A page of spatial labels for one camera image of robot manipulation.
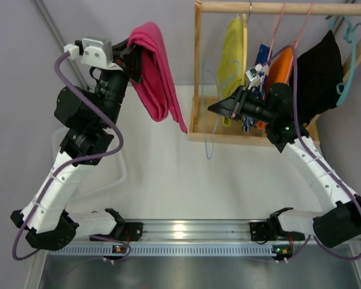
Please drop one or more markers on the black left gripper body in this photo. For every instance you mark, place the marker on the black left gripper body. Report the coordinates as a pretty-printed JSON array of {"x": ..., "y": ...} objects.
[{"x": 131, "y": 64}]

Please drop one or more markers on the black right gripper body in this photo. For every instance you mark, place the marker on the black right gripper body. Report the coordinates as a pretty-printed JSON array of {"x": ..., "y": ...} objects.
[{"x": 239, "y": 103}]

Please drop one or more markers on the yellow-green trousers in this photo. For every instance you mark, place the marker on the yellow-green trousers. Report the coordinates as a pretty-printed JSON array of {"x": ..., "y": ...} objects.
[{"x": 231, "y": 65}]

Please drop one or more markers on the pink trousers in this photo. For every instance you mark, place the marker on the pink trousers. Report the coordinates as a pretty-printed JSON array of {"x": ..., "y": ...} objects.
[{"x": 157, "y": 90}]

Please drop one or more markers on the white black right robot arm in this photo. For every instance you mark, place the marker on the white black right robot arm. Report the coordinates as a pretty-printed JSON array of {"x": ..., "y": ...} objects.
[{"x": 340, "y": 217}]

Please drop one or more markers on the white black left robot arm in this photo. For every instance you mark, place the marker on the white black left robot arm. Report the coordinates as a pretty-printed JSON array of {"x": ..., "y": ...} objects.
[{"x": 92, "y": 134}]

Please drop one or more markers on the orange trousers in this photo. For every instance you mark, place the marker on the orange trousers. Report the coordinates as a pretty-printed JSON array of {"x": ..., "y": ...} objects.
[{"x": 279, "y": 73}]

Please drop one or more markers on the blue patterned trousers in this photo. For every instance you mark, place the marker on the blue patterned trousers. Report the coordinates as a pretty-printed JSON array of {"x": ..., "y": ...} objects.
[{"x": 263, "y": 57}]

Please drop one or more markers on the black trousers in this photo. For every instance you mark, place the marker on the black trousers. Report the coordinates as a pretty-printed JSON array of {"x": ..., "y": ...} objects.
[{"x": 319, "y": 72}]

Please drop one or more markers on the teal plastic hanger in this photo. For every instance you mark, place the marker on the teal plastic hanger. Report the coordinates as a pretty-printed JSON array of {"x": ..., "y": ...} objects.
[{"x": 354, "y": 59}]

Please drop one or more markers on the wooden clothes rack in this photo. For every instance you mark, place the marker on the wooden clothes rack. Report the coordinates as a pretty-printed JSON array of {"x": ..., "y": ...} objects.
[{"x": 234, "y": 134}]

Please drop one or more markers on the white plastic laundry basket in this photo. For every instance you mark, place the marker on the white plastic laundry basket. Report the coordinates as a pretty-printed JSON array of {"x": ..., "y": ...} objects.
[{"x": 110, "y": 172}]

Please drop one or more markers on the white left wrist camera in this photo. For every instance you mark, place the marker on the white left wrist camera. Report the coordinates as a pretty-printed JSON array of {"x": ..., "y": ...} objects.
[{"x": 94, "y": 51}]

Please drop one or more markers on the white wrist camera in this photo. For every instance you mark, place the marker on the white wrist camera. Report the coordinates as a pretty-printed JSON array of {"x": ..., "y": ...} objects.
[
  {"x": 253, "y": 76},
  {"x": 94, "y": 51}
]

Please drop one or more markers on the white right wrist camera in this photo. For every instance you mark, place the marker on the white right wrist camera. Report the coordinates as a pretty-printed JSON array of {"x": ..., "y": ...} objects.
[{"x": 253, "y": 76}]

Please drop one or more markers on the pink wire hanger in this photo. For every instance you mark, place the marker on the pink wire hanger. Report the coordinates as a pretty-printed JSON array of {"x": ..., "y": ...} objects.
[
  {"x": 277, "y": 21},
  {"x": 298, "y": 38}
]

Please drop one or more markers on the aluminium mounting rail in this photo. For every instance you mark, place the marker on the aluminium mounting rail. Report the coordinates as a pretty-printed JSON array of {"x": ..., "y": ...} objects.
[{"x": 196, "y": 231}]

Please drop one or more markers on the grey slotted cable duct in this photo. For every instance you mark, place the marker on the grey slotted cable duct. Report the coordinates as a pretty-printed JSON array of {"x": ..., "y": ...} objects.
[{"x": 257, "y": 250}]

